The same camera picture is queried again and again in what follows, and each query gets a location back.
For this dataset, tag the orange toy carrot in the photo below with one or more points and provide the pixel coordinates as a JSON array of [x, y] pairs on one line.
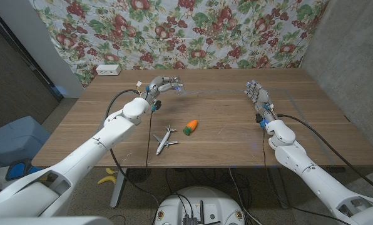
[[191, 126]]

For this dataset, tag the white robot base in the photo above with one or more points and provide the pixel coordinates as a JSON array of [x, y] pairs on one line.
[[202, 200]]

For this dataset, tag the blue and black foot pedal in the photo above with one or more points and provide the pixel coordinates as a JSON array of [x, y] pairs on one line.
[[16, 170]]

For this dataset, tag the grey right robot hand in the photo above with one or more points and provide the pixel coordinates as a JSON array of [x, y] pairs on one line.
[[261, 98]]

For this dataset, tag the black round floor fan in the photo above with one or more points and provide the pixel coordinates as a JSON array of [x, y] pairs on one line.
[[139, 175]]

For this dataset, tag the white table leg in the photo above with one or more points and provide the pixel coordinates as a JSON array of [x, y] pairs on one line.
[[117, 187]]

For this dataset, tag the blue plastic bin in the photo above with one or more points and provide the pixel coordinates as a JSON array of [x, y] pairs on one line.
[[14, 140]]

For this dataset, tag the black antenna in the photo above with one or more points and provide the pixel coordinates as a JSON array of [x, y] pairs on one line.
[[201, 211]]

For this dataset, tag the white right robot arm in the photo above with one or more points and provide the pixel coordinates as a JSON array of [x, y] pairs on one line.
[[314, 178]]

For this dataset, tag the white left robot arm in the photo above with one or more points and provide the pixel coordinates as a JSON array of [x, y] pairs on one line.
[[89, 153]]

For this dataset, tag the yellow toy banana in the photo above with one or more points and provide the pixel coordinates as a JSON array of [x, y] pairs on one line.
[[107, 179], [111, 171]]

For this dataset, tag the clear glass salt shaker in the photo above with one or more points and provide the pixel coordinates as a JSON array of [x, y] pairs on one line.
[[179, 85]]

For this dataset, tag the white power strip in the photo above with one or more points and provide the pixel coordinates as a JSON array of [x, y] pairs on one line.
[[108, 70]]

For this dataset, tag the floral fruit print backdrop cloth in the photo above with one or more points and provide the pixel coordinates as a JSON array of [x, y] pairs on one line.
[[186, 31]]

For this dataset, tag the grey tape outline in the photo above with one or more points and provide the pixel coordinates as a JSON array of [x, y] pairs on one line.
[[221, 92]]

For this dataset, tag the white toy airplane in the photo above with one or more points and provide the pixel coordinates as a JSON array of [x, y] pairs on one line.
[[164, 141]]

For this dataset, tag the grey table leg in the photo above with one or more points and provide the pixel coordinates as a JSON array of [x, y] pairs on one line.
[[280, 187]]

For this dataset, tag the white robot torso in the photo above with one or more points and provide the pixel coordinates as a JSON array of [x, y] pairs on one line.
[[49, 221]]

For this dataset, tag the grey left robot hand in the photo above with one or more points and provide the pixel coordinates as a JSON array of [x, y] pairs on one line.
[[160, 86]]

